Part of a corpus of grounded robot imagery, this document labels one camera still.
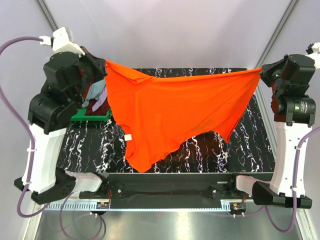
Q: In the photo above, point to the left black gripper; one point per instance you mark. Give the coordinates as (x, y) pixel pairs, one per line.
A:
(99, 64)

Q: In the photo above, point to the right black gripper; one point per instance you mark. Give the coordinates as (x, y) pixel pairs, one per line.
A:
(267, 69)

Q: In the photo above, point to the orange t shirt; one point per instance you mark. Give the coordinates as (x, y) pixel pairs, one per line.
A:
(157, 114)

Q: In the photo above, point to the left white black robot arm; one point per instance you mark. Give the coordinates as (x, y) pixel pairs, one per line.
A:
(68, 75)

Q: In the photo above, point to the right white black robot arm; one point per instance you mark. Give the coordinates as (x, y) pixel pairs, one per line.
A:
(294, 116)

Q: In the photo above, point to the grey-blue t shirt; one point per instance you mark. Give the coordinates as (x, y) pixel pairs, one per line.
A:
(94, 92)

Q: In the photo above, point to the lilac t shirt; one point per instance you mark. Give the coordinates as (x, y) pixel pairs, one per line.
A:
(101, 99)

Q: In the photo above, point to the dark red t shirt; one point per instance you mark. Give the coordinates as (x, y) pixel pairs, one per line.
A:
(102, 110)

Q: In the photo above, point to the green plastic tray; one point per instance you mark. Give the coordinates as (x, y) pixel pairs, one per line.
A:
(80, 116)

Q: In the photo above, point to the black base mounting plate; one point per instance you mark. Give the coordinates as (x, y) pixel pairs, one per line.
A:
(166, 191)

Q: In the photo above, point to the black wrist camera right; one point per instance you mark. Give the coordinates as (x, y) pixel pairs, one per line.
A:
(313, 52)

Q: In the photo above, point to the left aluminium corner post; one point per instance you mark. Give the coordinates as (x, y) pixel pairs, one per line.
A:
(48, 16)

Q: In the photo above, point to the aluminium corner post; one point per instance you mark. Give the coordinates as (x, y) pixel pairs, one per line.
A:
(277, 31)
(48, 16)

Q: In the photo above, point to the right aluminium corner post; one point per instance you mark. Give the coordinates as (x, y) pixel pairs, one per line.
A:
(277, 31)

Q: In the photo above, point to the white slotted cable duct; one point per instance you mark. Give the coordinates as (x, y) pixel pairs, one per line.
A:
(105, 206)

